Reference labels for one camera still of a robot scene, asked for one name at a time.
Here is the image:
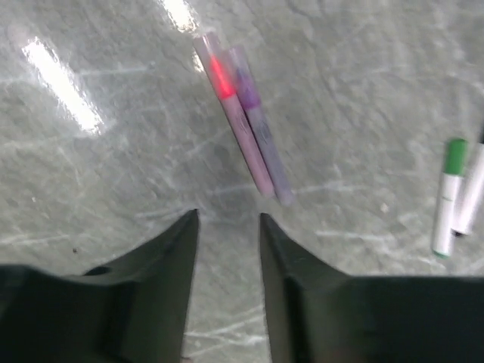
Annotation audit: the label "black capped white marker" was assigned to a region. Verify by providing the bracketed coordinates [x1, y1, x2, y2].
[453, 133, 483, 237]

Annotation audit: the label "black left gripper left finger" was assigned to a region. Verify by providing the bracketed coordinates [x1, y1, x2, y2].
[82, 209, 199, 362]

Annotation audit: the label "pink pen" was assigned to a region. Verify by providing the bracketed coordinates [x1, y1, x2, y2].
[194, 32, 275, 197]

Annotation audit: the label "green capped white marker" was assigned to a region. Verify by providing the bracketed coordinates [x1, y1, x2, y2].
[431, 138, 467, 258]

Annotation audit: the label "purple pen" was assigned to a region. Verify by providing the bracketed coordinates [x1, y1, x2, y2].
[228, 45, 294, 206]

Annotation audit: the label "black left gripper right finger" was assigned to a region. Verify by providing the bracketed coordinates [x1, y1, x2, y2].
[259, 213, 352, 362]

